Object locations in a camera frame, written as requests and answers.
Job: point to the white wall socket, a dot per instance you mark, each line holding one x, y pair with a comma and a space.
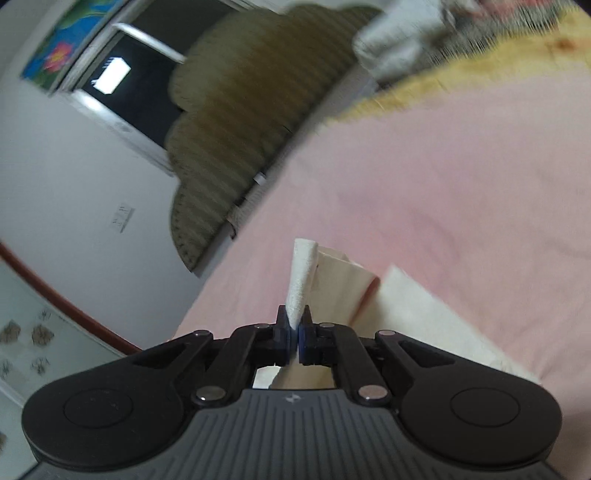
121, 218

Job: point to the window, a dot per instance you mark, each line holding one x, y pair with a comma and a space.
124, 83

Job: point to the white cloth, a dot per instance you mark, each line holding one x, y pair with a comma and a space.
397, 41

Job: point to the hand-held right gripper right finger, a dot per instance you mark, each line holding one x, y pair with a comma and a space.
304, 339

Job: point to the olive striped headboard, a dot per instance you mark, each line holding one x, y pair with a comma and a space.
231, 120

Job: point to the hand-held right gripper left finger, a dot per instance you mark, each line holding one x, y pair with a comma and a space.
282, 333

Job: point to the floral curtain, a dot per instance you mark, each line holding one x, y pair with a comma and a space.
69, 41

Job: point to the cream pants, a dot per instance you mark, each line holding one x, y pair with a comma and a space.
332, 295

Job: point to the yellow blanket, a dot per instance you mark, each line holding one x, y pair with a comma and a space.
498, 60

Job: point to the pink bed sheet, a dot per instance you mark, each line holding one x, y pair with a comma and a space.
438, 194

